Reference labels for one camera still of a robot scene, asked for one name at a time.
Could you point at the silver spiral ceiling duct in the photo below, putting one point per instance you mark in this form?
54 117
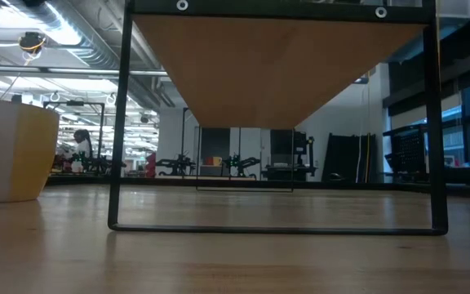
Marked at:
92 49

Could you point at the wooden shelf with black frame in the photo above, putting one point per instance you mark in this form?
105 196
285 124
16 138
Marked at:
267 73

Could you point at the black leaning panels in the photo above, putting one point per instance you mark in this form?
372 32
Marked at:
341 159

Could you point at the small red mug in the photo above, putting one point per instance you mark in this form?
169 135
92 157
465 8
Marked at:
209 161

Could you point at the black tall stand frame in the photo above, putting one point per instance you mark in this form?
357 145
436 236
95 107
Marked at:
101 122

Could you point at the black pegboard rack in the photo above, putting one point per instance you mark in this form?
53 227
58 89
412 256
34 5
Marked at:
408 151

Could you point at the black cabinet with monitor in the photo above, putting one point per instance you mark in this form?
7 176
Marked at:
284 147

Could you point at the white ceiling light box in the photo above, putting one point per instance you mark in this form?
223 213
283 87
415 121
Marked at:
457 8

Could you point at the dark grey cabinet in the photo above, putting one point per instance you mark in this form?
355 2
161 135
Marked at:
215 143

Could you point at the other station black robot arm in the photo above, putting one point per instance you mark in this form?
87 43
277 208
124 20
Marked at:
176 165
241 163

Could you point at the grey ceiling pipe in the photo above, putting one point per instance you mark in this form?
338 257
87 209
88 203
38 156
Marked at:
76 70

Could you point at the small yellow mug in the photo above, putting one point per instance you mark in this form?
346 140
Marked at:
217 161

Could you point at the person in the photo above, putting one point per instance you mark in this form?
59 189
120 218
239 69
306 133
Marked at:
83 145

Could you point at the red object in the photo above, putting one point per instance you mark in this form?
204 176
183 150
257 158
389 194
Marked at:
151 165

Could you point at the yellow and white mug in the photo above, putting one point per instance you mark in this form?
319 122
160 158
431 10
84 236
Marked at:
10 155

